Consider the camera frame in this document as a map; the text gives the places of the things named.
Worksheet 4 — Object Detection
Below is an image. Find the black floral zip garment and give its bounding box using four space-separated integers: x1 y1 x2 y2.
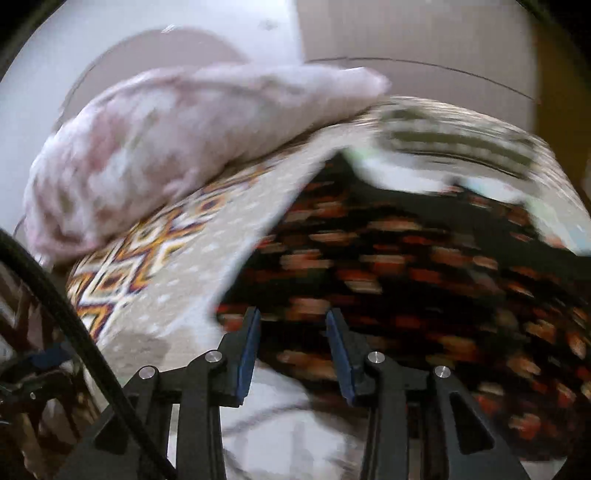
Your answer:
216 154 590 460

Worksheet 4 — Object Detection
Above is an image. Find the patterned quilted bedspread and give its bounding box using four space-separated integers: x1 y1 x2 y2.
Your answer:
67 96 590 379

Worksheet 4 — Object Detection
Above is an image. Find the dark wooden chair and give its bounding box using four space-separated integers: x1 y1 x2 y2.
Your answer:
1 266 99 479

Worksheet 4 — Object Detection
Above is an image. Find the pink floral folded duvet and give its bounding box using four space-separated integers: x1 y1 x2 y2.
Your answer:
23 64 391 263

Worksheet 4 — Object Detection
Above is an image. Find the olive hedgehog pattern pillow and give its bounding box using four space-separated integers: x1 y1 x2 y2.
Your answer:
380 97 536 179

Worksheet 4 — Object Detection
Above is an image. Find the round headboard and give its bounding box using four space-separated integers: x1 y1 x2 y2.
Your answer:
53 25 247 131

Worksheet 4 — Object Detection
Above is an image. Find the black cable right camera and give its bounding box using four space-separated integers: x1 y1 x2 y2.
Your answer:
0 227 180 480

